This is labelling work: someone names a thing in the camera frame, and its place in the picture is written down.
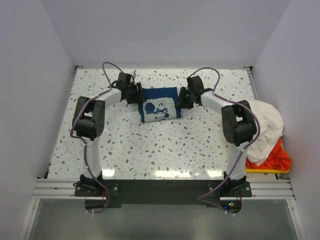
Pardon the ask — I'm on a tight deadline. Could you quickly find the blue t shirt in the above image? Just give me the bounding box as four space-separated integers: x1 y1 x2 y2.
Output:
138 87 182 123

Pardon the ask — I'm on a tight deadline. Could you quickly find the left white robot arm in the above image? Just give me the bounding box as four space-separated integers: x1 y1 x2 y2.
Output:
70 72 146 196

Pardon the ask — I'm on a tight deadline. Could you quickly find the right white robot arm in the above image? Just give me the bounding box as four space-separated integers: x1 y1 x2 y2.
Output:
177 76 261 197

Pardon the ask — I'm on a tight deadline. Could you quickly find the white t shirt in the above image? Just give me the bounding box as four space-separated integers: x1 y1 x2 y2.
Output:
247 100 284 166

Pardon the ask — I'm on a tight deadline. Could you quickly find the yellow plastic bin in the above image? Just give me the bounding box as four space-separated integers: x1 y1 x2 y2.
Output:
245 167 290 174

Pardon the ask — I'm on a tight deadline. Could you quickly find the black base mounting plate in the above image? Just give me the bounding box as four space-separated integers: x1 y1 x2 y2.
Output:
73 176 253 213

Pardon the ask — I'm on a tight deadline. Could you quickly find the orange t shirt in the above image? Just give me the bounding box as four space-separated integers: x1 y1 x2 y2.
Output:
246 137 292 171

